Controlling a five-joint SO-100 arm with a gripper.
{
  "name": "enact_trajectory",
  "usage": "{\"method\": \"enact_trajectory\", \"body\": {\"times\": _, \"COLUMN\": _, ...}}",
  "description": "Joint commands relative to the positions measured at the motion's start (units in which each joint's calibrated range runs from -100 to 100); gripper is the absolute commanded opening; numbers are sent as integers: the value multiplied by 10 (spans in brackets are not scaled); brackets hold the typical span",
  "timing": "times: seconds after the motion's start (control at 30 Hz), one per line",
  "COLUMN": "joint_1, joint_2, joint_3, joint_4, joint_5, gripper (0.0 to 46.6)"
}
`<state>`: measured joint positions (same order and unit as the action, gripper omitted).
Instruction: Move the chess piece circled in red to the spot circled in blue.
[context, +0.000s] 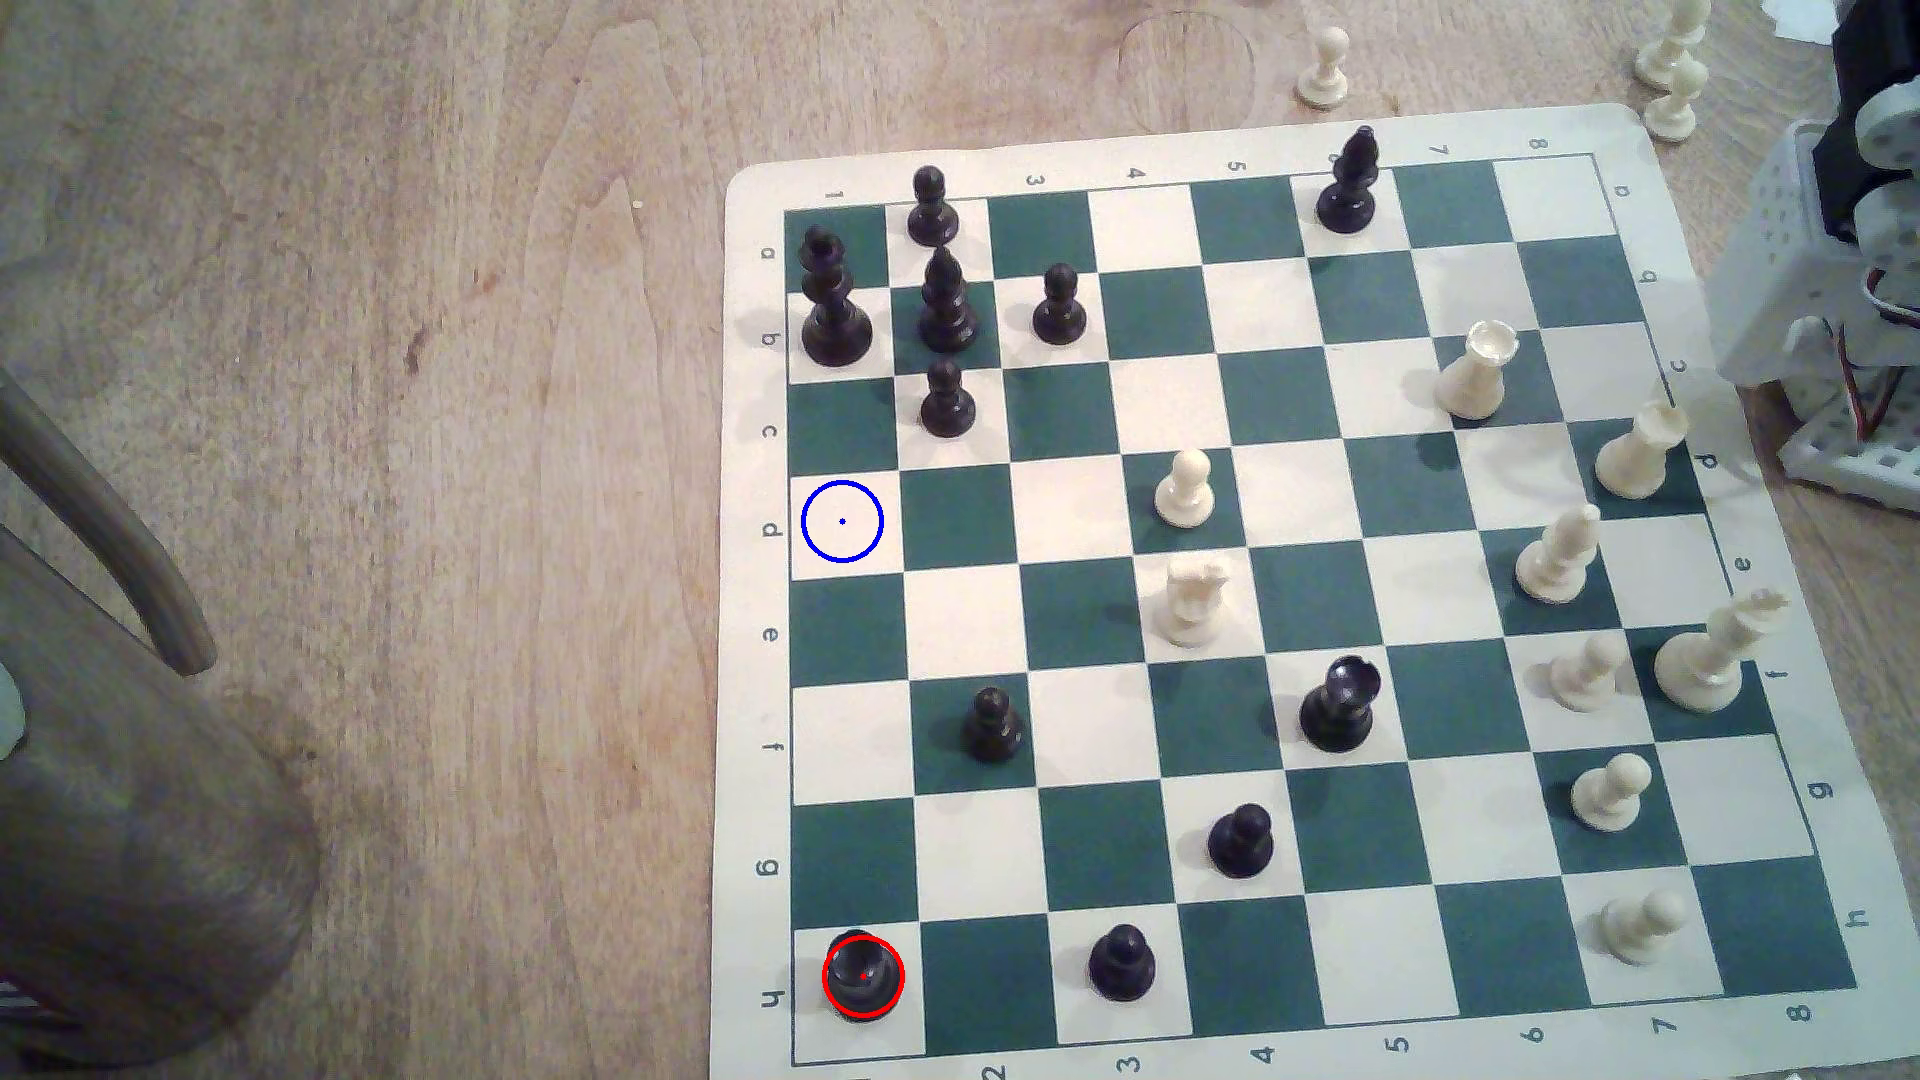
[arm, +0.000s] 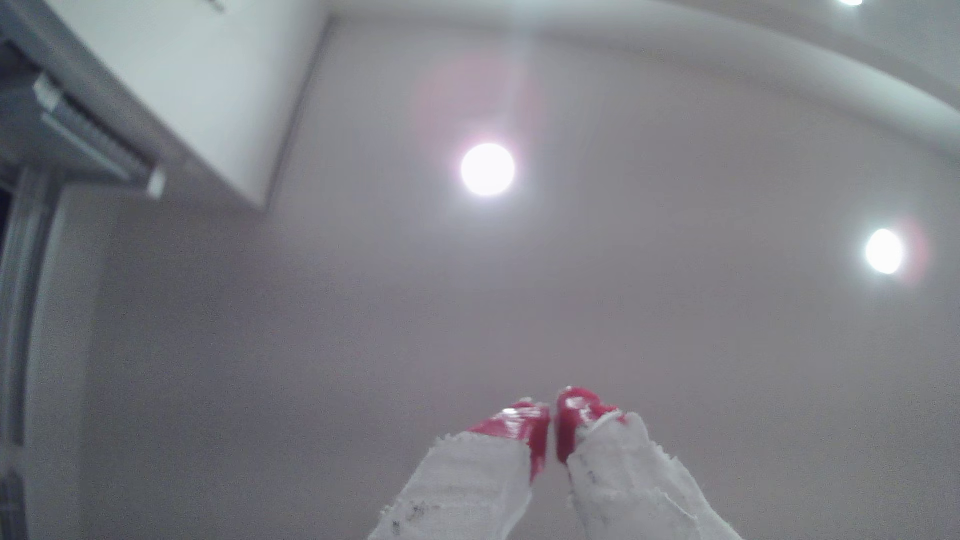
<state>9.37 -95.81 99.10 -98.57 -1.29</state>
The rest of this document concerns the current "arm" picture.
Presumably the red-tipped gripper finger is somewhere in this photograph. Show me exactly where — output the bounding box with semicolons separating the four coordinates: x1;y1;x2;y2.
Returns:
367;399;552;540
555;385;744;540

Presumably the round ceiling lamp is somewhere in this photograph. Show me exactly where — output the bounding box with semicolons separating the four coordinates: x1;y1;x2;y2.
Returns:
459;141;518;199
864;228;907;276

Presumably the white wall air conditioner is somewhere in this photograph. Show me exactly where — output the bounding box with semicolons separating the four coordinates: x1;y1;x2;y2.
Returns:
43;0;333;211

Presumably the gray rail fixture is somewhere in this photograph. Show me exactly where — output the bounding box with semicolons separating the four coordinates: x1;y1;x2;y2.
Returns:
0;41;168;201

